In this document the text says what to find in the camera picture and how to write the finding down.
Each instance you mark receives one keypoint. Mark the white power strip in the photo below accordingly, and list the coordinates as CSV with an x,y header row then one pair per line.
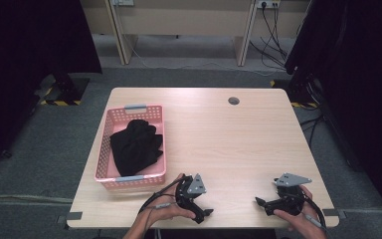
x,y
268,3

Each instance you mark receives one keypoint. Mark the black curtain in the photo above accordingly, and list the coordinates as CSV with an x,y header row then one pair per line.
x,y
23,49
361,83

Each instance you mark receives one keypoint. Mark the black cloth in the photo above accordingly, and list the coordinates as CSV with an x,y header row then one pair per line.
x,y
135,147

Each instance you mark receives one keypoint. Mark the grey tape piece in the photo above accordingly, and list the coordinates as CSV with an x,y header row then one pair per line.
x,y
74,215
331,212

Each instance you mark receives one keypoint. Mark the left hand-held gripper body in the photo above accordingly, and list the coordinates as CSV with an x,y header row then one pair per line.
x,y
188,192

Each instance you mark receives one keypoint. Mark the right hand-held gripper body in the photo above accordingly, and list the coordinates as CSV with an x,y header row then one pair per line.
x,y
286,199

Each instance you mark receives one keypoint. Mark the pink perforated plastic basket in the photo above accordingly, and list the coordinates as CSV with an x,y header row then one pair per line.
x,y
112,124

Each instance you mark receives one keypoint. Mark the person's left hand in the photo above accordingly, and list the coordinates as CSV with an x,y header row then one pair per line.
x,y
164,212

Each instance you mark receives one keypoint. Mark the person's right hand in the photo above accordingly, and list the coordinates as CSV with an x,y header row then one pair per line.
x,y
300,220

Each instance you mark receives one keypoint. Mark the black stand base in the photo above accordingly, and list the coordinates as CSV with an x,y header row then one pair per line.
x,y
63,89
300,93

